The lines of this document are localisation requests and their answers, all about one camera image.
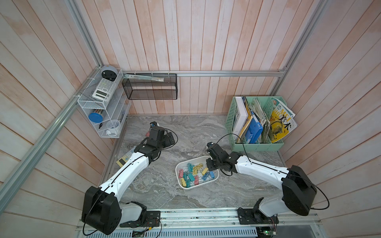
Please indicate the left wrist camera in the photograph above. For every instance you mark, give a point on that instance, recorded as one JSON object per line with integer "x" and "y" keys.
{"x": 154, "y": 126}

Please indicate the clear ruler on basket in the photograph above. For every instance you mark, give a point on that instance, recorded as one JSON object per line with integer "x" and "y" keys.
{"x": 143, "y": 77}

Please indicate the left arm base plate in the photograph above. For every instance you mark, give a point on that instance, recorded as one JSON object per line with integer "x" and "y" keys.
{"x": 147, "y": 219}

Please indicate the aluminium rail base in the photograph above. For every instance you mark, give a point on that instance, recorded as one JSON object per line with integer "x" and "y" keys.
{"x": 223, "y": 223}

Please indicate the blue folder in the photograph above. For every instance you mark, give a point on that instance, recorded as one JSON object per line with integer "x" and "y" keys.
{"x": 254, "y": 130}

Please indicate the green plastic book crate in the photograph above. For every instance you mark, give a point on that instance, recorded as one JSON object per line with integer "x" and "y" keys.
{"x": 246, "y": 124}

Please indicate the yellow binder clip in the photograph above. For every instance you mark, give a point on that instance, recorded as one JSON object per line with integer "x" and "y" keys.
{"x": 183, "y": 182}
{"x": 197, "y": 169}
{"x": 205, "y": 171}

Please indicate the yellow blue calculator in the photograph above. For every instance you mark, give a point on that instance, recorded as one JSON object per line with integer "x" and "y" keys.
{"x": 124, "y": 159}

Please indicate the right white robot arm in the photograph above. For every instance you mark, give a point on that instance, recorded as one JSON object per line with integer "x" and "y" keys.
{"x": 297, "y": 192}

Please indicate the black wire mesh basket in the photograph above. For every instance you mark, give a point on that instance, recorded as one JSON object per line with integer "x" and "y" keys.
{"x": 152, "y": 90}

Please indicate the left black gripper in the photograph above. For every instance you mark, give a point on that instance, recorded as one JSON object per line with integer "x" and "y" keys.
{"x": 167, "y": 143}

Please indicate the white book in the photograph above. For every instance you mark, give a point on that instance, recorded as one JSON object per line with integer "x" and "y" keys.
{"x": 240, "y": 117}

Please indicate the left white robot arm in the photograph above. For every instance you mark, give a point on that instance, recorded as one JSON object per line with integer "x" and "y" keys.
{"x": 101, "y": 207}

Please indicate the yellow magazine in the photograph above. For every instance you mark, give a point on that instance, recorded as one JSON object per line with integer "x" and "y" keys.
{"x": 281, "y": 121}

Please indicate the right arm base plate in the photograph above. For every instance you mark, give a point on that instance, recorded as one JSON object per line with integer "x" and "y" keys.
{"x": 255, "y": 217}

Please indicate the blue lid jar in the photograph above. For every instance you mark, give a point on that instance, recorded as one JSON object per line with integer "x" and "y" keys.
{"x": 96, "y": 116}

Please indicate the round grey black device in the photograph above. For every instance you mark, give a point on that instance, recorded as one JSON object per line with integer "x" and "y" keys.
{"x": 109, "y": 72}

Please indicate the white wire wall shelf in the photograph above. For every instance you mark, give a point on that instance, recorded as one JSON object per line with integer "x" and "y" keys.
{"x": 116, "y": 109}

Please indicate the white cup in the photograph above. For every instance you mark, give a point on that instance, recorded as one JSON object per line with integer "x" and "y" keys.
{"x": 112, "y": 127}

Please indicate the white plastic storage tray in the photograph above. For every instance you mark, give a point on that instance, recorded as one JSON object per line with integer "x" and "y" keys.
{"x": 187, "y": 166}

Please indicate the teal binder clip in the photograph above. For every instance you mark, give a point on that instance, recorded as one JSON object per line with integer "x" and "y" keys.
{"x": 191, "y": 177}

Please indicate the white desk calculator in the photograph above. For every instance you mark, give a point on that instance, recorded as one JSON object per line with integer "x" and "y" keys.
{"x": 104, "y": 90}

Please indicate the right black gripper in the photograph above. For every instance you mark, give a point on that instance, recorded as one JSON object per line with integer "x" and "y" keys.
{"x": 208, "y": 162}

